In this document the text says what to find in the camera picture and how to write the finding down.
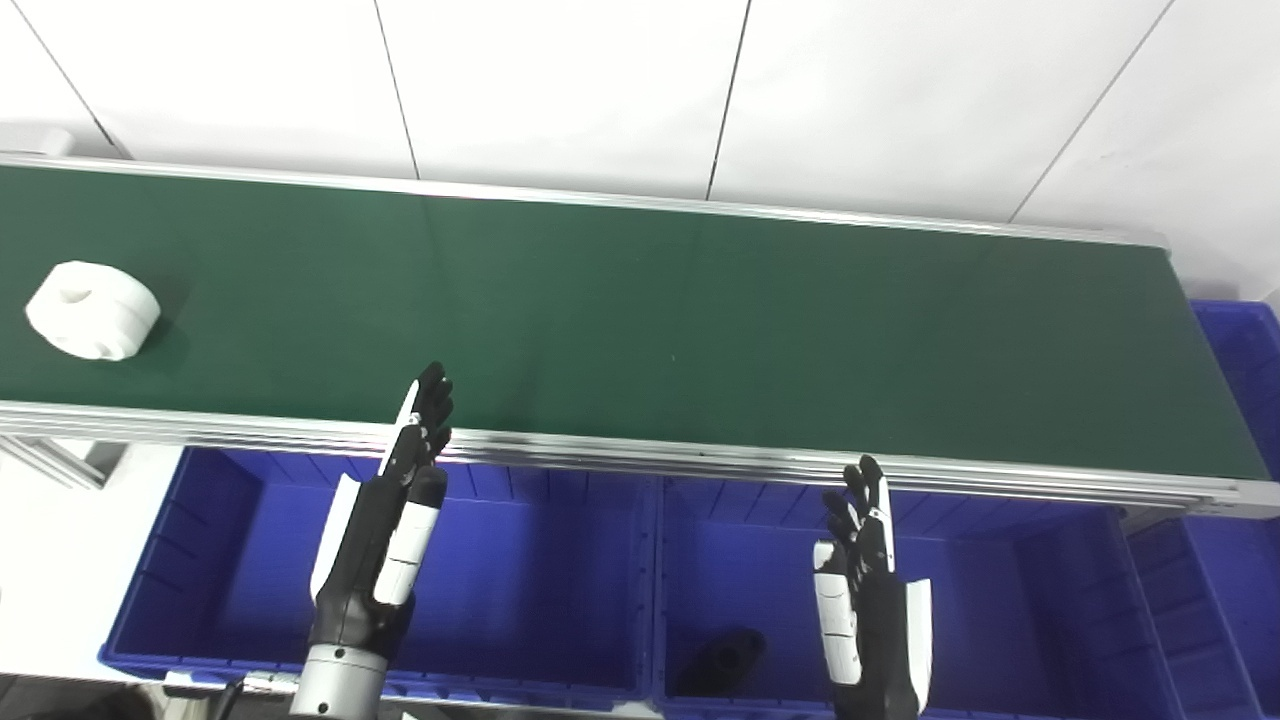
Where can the aluminium conveyor leg frame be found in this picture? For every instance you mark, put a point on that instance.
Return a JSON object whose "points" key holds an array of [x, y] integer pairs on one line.
{"points": [[60, 460]]}

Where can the white round plastic part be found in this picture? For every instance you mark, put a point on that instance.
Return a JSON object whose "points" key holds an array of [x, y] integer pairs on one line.
{"points": [[92, 309]]}

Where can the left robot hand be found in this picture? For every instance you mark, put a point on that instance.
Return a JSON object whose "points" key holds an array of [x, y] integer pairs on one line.
{"points": [[375, 540]]}

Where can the black part in bin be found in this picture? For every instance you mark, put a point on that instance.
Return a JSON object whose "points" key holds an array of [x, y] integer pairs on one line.
{"points": [[720, 663]]}

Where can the grey conveyor end box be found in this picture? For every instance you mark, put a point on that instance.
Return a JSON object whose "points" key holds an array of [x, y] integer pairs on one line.
{"points": [[40, 140]]}

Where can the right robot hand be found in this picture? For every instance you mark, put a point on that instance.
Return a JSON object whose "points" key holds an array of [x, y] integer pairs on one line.
{"points": [[880, 600]]}

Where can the green conveyor belt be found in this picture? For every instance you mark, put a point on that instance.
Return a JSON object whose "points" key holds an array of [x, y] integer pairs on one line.
{"points": [[640, 330]]}

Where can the large blue plastic bin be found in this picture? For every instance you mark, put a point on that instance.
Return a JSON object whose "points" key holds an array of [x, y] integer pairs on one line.
{"points": [[390, 580], [990, 600], [1225, 510]]}

